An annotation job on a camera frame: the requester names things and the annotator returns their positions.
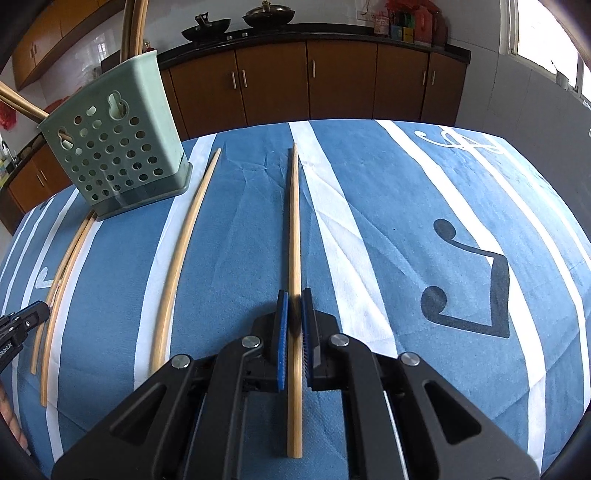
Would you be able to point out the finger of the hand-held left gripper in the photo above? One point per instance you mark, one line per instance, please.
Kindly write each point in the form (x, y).
(34, 313)

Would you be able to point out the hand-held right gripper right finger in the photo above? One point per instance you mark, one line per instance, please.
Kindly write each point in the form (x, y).
(307, 341)

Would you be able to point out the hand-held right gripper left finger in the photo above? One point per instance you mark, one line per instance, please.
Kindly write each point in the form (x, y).
(281, 341)

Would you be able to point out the wooden chopstick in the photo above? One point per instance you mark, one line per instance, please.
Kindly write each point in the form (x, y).
(141, 23)
(33, 364)
(127, 27)
(293, 230)
(18, 104)
(45, 392)
(160, 341)

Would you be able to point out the green perforated utensil holder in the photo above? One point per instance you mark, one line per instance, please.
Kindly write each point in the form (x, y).
(138, 92)

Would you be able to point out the person's left hand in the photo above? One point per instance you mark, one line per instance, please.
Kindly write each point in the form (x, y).
(9, 415)

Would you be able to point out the blue white striped tablecloth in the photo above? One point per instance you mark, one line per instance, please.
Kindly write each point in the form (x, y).
(369, 230)

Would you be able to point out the metal faucet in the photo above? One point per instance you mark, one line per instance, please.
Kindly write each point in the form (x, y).
(4, 150)

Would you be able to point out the red plastic bag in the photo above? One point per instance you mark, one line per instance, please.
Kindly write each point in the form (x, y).
(7, 115)

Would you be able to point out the brown wooden lower cabinets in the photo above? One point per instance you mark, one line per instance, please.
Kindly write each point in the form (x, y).
(323, 78)

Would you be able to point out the black kitchen countertop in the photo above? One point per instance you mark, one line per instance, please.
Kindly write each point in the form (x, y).
(286, 36)

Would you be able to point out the black wok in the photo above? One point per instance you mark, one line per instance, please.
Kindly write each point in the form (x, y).
(205, 27)

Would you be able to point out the black pot with lid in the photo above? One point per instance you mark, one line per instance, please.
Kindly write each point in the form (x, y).
(270, 14)

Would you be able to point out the group of condiment bottles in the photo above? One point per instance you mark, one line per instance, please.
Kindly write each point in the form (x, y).
(411, 23)

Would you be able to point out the window with white frame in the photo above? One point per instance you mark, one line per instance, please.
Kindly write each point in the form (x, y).
(554, 41)

